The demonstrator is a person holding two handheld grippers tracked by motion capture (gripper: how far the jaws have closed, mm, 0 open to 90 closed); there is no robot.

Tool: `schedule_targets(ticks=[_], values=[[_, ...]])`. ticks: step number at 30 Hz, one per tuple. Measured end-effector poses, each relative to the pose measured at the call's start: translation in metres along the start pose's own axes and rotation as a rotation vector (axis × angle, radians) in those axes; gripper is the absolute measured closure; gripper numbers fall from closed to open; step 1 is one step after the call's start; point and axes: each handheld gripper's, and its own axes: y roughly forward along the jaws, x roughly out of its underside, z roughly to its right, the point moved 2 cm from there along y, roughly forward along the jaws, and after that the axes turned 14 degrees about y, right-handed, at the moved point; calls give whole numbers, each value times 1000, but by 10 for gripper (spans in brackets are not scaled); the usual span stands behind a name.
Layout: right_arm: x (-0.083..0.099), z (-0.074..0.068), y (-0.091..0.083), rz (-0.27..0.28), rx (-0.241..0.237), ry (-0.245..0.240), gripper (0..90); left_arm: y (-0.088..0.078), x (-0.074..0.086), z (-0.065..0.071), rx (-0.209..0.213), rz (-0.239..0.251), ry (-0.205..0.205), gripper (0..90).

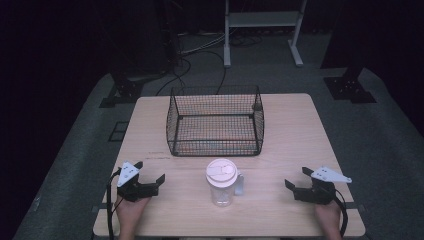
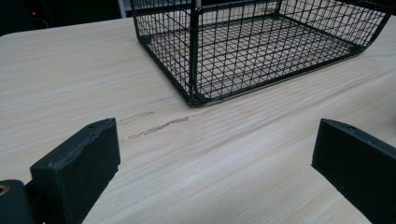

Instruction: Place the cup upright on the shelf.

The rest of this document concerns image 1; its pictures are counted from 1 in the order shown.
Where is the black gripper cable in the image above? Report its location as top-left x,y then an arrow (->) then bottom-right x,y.
333,188 -> 350,238
105,168 -> 123,240

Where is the person's right hand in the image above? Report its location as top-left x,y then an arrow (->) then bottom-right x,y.
314,199 -> 343,240

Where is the black floor cable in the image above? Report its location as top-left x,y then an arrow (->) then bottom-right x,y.
155,49 -> 228,97

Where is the clear cup with white lid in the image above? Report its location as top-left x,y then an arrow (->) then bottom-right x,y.
205,158 -> 245,208

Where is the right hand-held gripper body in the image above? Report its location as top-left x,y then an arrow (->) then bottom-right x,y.
293,166 -> 353,206

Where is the white metal stand frame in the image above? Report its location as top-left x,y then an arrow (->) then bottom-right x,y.
223,0 -> 308,69

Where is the person's left hand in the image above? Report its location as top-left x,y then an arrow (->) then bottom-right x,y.
115,196 -> 152,240

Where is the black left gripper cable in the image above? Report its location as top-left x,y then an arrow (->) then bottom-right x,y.
105,168 -> 123,240

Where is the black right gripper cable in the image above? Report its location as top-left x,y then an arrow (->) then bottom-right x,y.
333,188 -> 350,238

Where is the black stand base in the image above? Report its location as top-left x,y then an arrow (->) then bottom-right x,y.
323,65 -> 378,105
99,73 -> 145,109

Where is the black wire mesh basket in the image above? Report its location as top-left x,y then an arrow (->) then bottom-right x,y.
165,85 -> 266,158

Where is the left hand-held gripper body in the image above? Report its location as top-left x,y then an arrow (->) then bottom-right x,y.
116,161 -> 160,203

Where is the black rectangular floor frame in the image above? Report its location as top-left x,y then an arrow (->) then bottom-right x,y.
107,120 -> 130,143

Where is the white floor cable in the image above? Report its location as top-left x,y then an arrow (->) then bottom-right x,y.
179,32 -> 228,56

